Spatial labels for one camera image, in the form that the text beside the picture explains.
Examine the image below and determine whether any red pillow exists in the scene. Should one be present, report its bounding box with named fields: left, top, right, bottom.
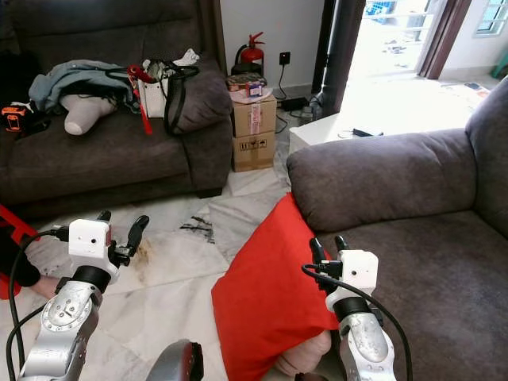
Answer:
left=211, top=193, right=341, bottom=381

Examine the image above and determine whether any grey sofa holding clutter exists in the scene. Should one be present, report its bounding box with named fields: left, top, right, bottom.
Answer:
left=0, top=0, right=236, bottom=222

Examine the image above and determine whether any pink plush pillow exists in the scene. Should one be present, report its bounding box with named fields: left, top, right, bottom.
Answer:
left=274, top=329, right=333, bottom=379

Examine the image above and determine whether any grey sofa with wide armrest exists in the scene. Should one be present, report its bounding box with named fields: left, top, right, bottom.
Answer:
left=287, top=77, right=508, bottom=381

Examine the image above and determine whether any person bare foot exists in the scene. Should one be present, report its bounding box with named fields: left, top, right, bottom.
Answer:
left=38, top=275, right=61, bottom=301

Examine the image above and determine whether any red plastic stool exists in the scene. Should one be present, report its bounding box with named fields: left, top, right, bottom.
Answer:
left=0, top=203, right=41, bottom=301

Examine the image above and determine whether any person leg in black trousers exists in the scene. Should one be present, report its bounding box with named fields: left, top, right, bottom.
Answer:
left=0, top=229, right=42, bottom=289

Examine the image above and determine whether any white low table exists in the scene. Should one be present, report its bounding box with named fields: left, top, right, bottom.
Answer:
left=288, top=113, right=394, bottom=156

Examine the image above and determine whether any cardboard box with black symbols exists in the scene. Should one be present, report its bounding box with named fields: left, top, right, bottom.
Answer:
left=232, top=132, right=277, bottom=173

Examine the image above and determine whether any robot grey left leg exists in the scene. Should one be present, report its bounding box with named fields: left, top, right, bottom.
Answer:
left=146, top=339, right=206, bottom=381

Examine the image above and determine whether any orange and black device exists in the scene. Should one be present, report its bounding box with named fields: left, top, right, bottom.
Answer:
left=1, top=104, right=34, bottom=133

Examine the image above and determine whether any grey blue garment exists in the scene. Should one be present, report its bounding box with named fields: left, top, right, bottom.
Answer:
left=28, top=60, right=137, bottom=114

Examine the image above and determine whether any cardboard box with red tape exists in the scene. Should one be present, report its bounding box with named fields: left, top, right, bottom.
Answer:
left=232, top=94, right=279, bottom=139

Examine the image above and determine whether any small packets pile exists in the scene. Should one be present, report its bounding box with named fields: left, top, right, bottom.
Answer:
left=226, top=73, right=267, bottom=105

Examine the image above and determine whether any dark grey curtain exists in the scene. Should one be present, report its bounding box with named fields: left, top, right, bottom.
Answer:
left=317, top=0, right=367, bottom=117

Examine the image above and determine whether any red fire extinguisher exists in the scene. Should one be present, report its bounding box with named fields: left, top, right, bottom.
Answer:
left=233, top=32, right=267, bottom=78

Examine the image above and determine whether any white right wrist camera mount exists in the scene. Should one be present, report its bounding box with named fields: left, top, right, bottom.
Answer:
left=337, top=249, right=380, bottom=302

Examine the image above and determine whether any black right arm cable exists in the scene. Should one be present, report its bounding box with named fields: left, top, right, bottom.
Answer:
left=302, top=264, right=414, bottom=381

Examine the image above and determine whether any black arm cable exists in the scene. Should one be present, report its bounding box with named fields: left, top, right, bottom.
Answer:
left=6, top=226, right=71, bottom=381
left=302, top=264, right=414, bottom=381

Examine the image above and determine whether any red strap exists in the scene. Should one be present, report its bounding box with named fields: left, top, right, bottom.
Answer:
left=126, top=64, right=155, bottom=137

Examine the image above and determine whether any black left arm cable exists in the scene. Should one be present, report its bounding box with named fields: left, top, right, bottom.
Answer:
left=6, top=226, right=71, bottom=381

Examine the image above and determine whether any white bag with black straps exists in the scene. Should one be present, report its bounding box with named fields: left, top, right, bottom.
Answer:
left=140, top=49, right=202, bottom=136

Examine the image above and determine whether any brown door frame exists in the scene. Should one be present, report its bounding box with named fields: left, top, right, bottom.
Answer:
left=416, top=0, right=476, bottom=81

